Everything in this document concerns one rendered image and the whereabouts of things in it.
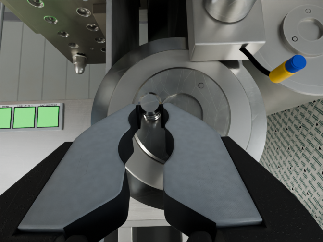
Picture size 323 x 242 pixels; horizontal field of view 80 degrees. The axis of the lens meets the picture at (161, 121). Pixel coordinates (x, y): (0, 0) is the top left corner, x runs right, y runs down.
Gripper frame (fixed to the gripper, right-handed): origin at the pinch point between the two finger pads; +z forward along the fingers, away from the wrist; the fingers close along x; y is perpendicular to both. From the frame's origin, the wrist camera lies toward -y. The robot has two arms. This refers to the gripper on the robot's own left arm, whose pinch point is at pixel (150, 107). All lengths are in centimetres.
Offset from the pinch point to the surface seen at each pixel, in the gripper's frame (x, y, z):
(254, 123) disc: 8.4, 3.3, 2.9
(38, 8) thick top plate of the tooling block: -19.9, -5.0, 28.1
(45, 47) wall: -103, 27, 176
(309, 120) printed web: 19.8, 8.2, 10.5
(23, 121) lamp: -34.1, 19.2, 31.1
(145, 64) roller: -0.5, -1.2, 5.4
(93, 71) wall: -60, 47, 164
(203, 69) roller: 4.2, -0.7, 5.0
